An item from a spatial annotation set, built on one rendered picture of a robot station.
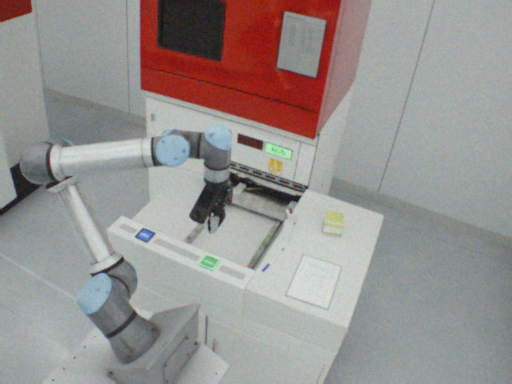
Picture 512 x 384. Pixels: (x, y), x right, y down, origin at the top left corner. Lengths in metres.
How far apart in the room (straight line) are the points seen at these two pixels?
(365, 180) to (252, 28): 2.15
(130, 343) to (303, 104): 1.02
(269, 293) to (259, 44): 0.87
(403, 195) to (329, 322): 2.27
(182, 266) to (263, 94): 0.70
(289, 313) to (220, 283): 0.24
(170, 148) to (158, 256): 0.58
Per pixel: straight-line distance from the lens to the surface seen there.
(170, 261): 1.50
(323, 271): 1.50
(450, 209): 3.56
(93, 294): 1.20
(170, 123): 2.02
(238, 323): 1.56
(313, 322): 1.40
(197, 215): 1.23
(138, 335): 1.23
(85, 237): 1.31
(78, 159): 1.12
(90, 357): 1.45
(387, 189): 3.52
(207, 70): 1.75
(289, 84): 1.62
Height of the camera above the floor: 2.03
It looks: 37 degrees down
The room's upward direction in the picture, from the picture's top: 8 degrees clockwise
